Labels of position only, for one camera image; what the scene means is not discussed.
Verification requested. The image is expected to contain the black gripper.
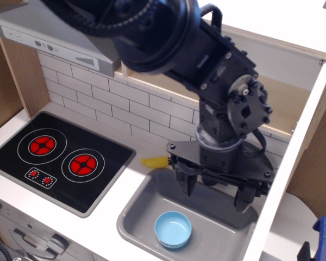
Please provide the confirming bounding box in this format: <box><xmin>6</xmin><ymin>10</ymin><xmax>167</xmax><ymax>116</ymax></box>
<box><xmin>166</xmin><ymin>141</ymin><xmax>275</xmax><ymax>213</ymax></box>

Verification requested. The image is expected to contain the white toy microwave door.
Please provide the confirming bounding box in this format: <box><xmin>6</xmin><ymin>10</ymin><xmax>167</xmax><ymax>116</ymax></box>
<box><xmin>243</xmin><ymin>61</ymin><xmax>326</xmax><ymax>260</ymax></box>

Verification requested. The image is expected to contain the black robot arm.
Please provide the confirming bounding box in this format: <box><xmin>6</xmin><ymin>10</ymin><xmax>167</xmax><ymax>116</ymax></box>
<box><xmin>45</xmin><ymin>1</ymin><xmax>274</xmax><ymax>213</ymax></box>

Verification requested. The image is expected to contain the dark grey toy faucet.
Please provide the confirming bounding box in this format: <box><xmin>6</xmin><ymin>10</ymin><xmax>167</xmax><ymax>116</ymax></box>
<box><xmin>200</xmin><ymin>141</ymin><xmax>272</xmax><ymax>187</ymax></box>

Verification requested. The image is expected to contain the grey toy sink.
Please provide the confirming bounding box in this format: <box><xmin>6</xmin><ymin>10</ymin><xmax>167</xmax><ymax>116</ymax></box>
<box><xmin>117</xmin><ymin>169</ymin><xmax>258</xmax><ymax>260</ymax></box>

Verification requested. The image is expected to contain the yellow toy banana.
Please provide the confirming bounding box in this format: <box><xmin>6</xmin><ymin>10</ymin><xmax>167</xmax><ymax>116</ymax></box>
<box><xmin>141</xmin><ymin>156</ymin><xmax>169</xmax><ymax>169</ymax></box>

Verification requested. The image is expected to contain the light blue bowl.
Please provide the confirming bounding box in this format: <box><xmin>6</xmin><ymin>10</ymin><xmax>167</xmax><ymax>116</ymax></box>
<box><xmin>154</xmin><ymin>211</ymin><xmax>192</xmax><ymax>249</ymax></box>

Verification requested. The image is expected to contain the black object bottom right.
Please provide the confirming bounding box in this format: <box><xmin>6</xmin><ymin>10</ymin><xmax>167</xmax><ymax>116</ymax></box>
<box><xmin>297</xmin><ymin>241</ymin><xmax>311</xmax><ymax>261</ymax></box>

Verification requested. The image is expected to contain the black toy stovetop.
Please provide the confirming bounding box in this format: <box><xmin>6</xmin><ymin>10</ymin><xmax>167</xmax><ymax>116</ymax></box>
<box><xmin>0</xmin><ymin>111</ymin><xmax>135</xmax><ymax>218</ymax></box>

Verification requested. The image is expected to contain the white toy oven front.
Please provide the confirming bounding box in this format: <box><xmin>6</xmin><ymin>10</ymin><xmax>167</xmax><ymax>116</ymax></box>
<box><xmin>0</xmin><ymin>200</ymin><xmax>104</xmax><ymax>260</ymax></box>

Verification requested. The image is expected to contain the grey range hood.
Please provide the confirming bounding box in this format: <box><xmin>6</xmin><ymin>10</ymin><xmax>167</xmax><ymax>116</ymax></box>
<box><xmin>0</xmin><ymin>1</ymin><xmax>121</xmax><ymax>77</ymax></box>

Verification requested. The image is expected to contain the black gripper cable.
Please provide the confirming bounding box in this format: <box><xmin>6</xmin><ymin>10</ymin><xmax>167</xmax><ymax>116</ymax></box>
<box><xmin>243</xmin><ymin>129</ymin><xmax>267</xmax><ymax>158</ymax></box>

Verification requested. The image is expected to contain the grey oven door handle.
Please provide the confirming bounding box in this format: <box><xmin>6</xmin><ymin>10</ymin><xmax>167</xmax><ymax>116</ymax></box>
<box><xmin>9</xmin><ymin>228</ymin><xmax>69</xmax><ymax>260</ymax></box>

